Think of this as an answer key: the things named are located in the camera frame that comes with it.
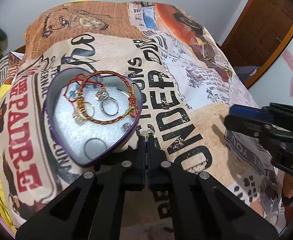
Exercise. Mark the newspaper print blanket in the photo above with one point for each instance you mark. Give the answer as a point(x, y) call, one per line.
point(194, 130)

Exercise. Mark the purple cloth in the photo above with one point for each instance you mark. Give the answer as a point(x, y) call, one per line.
point(246, 73)

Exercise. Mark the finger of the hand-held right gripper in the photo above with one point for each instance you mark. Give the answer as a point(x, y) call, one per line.
point(245, 111)
point(241, 125)

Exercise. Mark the purple heart-shaped box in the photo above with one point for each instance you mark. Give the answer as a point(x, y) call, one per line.
point(69, 122)

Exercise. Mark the white wardrobe door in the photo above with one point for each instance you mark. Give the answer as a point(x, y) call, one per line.
point(269, 92)

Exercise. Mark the person's right hand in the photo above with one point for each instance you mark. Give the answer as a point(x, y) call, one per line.
point(290, 187)

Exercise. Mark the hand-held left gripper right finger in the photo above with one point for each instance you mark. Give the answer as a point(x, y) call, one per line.
point(152, 155)

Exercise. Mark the gold hoop earring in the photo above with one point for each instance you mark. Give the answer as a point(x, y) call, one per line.
point(77, 117)

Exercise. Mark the silver stud earring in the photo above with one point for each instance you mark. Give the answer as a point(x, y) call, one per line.
point(125, 126)

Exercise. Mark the brown wooden door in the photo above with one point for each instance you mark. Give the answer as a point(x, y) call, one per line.
point(261, 22)

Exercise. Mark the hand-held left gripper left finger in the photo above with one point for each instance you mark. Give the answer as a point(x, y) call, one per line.
point(141, 155)

